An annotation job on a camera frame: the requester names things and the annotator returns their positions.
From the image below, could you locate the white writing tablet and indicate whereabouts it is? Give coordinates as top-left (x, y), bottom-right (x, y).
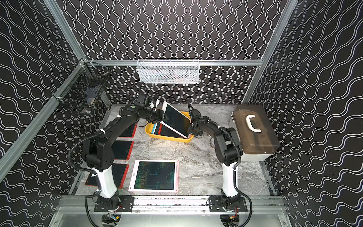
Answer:
top-left (129, 160), bottom-right (179, 193)
top-left (160, 101), bottom-right (191, 139)

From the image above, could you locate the red writing tablet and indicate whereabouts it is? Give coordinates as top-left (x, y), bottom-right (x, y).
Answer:
top-left (85, 164), bottom-right (129, 189)
top-left (112, 141), bottom-right (134, 160)
top-left (119, 123), bottom-right (137, 138)

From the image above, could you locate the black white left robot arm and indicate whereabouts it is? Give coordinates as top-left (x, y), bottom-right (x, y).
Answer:
top-left (68, 91), bottom-right (169, 211)

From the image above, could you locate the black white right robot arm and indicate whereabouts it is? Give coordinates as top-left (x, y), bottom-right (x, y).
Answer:
top-left (188, 104), bottom-right (244, 211)

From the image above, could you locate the bottom tablet in tray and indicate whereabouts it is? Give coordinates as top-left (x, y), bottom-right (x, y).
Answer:
top-left (151, 123), bottom-right (184, 139)

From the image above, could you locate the yellow plastic storage tray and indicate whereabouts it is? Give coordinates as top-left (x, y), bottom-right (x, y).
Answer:
top-left (144, 123), bottom-right (194, 143)

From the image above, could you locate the white toolbox brown lid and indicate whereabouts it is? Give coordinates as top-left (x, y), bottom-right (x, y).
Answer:
top-left (229, 105), bottom-right (280, 162)

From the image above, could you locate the white wire mesh basket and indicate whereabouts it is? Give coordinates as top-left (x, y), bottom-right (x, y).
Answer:
top-left (136, 59), bottom-right (200, 84)

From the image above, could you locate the black wire mesh basket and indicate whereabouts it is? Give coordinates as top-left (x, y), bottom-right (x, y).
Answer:
top-left (55, 62), bottom-right (112, 115)

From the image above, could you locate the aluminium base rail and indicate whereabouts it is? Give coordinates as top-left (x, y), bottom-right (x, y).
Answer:
top-left (57, 195), bottom-right (285, 215)

